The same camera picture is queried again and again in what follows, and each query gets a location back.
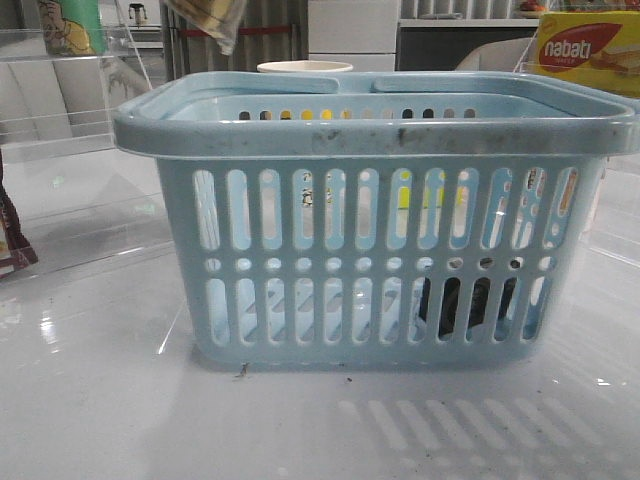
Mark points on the black white tissue pack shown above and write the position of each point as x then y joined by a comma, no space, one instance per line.
448,307

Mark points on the light blue plastic basket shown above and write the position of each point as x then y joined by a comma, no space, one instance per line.
306,209

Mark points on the white cabinet drawers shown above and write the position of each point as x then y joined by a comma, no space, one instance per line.
361,33

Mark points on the dark kitchen counter cabinet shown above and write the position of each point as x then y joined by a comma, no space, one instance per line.
443,44

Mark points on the beige armchair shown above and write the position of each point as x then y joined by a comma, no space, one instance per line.
501,56

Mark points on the dark red snack packet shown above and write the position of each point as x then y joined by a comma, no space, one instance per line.
16,251

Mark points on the clear acrylic shelf left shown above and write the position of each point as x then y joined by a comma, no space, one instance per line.
79,199

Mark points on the green cartoon drink bottle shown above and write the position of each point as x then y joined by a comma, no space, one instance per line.
71,28

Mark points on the yellow nabati wafer box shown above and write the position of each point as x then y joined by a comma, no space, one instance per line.
595,49

